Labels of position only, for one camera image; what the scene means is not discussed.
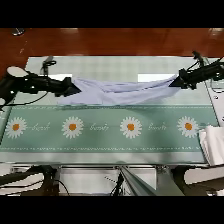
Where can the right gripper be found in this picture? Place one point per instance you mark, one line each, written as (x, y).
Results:
(183, 80)

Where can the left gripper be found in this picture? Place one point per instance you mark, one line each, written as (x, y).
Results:
(65, 87)

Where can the light blue shirt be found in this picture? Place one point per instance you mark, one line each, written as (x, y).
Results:
(116, 93)

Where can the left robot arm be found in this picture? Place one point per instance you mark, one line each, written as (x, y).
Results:
(23, 83)

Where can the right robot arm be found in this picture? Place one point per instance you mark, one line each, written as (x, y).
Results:
(210, 71)

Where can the white garment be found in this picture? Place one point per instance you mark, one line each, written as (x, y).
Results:
(215, 143)

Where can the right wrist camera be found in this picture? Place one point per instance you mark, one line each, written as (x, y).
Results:
(197, 56)

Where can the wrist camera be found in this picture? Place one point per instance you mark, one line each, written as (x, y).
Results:
(48, 62)
(197, 56)

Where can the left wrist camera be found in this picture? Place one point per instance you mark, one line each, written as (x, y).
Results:
(48, 62)

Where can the silver frame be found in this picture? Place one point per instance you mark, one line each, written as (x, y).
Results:
(140, 186)

